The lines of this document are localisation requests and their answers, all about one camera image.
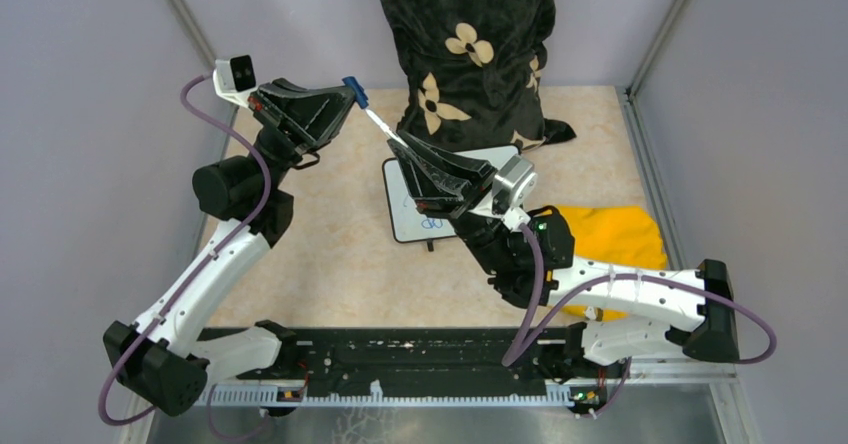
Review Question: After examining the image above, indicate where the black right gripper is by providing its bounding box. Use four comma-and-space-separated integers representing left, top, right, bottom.
391, 131, 517, 276

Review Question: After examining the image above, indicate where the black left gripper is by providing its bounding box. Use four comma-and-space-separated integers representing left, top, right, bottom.
249, 77, 361, 193

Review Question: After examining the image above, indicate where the blue marker cap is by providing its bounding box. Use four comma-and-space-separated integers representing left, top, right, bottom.
342, 76, 369, 109

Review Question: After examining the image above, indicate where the white marker pen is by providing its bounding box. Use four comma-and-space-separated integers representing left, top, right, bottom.
363, 108, 408, 148

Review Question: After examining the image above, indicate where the white whiteboard black frame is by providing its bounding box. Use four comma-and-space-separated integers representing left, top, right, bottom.
382, 144, 520, 244

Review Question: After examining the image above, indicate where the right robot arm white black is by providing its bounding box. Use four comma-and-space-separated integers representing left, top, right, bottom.
388, 132, 740, 376

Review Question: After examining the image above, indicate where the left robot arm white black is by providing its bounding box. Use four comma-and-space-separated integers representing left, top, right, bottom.
99, 71, 368, 416

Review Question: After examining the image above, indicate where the black floral pillow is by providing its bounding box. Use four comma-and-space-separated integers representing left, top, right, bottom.
379, 0, 577, 152

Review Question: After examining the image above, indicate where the yellow cloth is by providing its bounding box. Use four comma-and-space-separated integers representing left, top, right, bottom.
553, 205, 669, 323

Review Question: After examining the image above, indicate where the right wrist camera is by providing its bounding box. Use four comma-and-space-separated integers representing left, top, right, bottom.
472, 154, 538, 218

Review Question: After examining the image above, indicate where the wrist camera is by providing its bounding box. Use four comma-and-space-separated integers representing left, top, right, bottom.
472, 154, 538, 218
213, 55, 257, 108

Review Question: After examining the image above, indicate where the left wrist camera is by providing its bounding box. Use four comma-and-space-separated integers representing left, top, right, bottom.
213, 55, 257, 108

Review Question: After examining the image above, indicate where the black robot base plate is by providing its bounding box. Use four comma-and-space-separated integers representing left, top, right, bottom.
236, 328, 624, 398

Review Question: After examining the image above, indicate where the aluminium frame post left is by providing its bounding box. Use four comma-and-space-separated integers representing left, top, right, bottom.
164, 0, 216, 70

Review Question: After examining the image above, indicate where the white toothed cable rail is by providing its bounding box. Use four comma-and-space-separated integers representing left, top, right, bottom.
194, 381, 575, 409

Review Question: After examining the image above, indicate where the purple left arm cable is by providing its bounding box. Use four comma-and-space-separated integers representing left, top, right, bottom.
97, 73, 273, 444

